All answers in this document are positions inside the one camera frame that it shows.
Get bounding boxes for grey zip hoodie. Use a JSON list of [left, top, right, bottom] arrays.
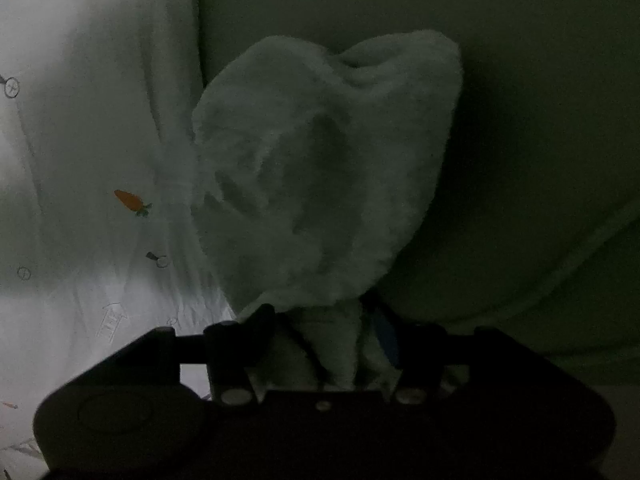
[[191, 30, 463, 390]]

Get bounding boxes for carrot print backdrop sheet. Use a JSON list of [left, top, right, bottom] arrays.
[[1, 0, 231, 479]]

